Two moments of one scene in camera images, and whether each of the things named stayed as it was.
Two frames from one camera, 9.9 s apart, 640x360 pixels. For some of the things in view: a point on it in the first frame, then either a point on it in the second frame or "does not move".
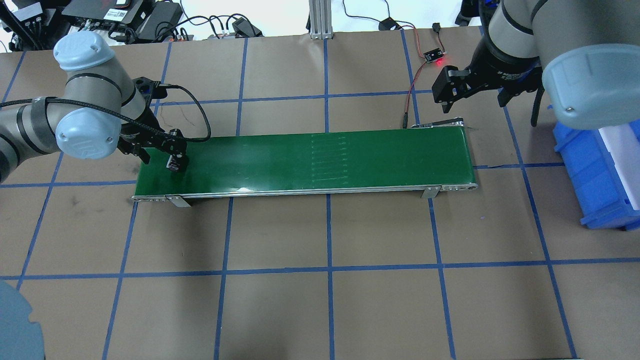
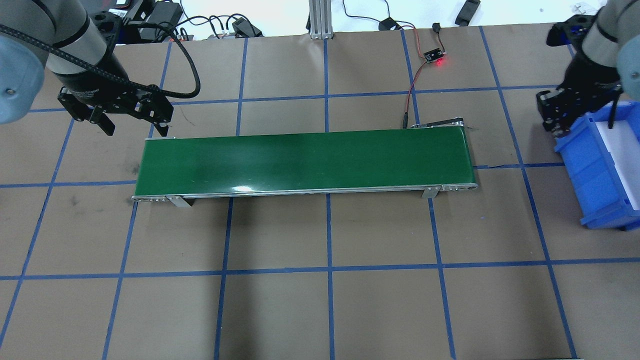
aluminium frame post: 321,26 does not move
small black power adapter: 388,24 does not move
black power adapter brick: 163,18 does not move
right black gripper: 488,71 → 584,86
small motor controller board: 433,55 does not move
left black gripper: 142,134 → 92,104
